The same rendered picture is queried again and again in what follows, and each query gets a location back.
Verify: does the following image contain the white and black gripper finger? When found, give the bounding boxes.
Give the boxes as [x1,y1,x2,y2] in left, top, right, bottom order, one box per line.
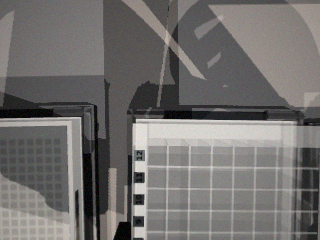
[113,222,131,240]

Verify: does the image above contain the white multi-well plate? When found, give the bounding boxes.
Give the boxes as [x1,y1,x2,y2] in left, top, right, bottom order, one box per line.
[131,119,320,240]

